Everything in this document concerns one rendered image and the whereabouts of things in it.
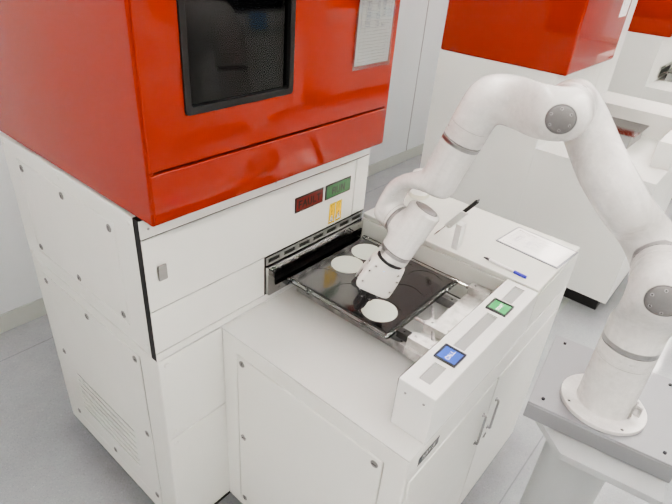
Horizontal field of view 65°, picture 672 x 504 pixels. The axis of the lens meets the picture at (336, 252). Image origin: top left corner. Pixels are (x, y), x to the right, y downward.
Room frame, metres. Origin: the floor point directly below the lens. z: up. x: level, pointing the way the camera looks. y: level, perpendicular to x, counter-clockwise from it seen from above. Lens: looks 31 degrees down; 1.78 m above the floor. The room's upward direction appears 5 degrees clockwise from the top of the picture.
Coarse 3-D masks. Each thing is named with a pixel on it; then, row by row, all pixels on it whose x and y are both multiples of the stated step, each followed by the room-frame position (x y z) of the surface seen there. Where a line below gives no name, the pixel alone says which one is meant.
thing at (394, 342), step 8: (296, 288) 1.32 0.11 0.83; (312, 296) 1.28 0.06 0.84; (320, 304) 1.26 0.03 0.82; (336, 312) 1.22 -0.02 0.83; (352, 320) 1.18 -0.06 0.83; (360, 328) 1.16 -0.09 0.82; (376, 336) 1.13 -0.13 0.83; (392, 336) 1.11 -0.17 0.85; (392, 344) 1.10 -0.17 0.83; (400, 344) 1.08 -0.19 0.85; (400, 352) 1.08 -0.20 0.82
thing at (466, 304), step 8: (464, 296) 1.28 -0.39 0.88; (456, 304) 1.24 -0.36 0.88; (464, 304) 1.24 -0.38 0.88; (472, 304) 1.25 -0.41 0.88; (448, 312) 1.20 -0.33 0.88; (456, 312) 1.20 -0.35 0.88; (464, 312) 1.20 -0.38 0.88; (440, 320) 1.16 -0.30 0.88; (448, 320) 1.16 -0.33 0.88; (456, 320) 1.16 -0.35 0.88; (424, 336) 1.08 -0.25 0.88; (408, 352) 1.03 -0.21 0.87; (416, 352) 1.02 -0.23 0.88; (416, 360) 1.01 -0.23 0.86
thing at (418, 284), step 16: (368, 240) 1.53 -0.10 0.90; (336, 256) 1.41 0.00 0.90; (304, 272) 1.30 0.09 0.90; (320, 272) 1.31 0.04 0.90; (336, 272) 1.32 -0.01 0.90; (416, 272) 1.36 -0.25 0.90; (432, 272) 1.37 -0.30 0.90; (320, 288) 1.23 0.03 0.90; (336, 288) 1.24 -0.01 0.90; (352, 288) 1.25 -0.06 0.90; (400, 288) 1.27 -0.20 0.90; (416, 288) 1.27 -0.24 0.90; (432, 288) 1.28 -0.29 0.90; (352, 304) 1.17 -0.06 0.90; (400, 304) 1.19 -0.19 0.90; (416, 304) 1.19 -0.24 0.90; (368, 320) 1.10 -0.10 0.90; (400, 320) 1.12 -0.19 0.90
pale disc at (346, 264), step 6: (336, 258) 1.40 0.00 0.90; (342, 258) 1.40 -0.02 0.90; (348, 258) 1.40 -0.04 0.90; (354, 258) 1.41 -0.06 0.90; (336, 264) 1.36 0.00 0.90; (342, 264) 1.37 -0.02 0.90; (348, 264) 1.37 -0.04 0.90; (354, 264) 1.37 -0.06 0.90; (360, 264) 1.37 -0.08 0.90; (342, 270) 1.33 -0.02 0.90; (348, 270) 1.34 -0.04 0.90; (354, 270) 1.34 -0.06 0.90
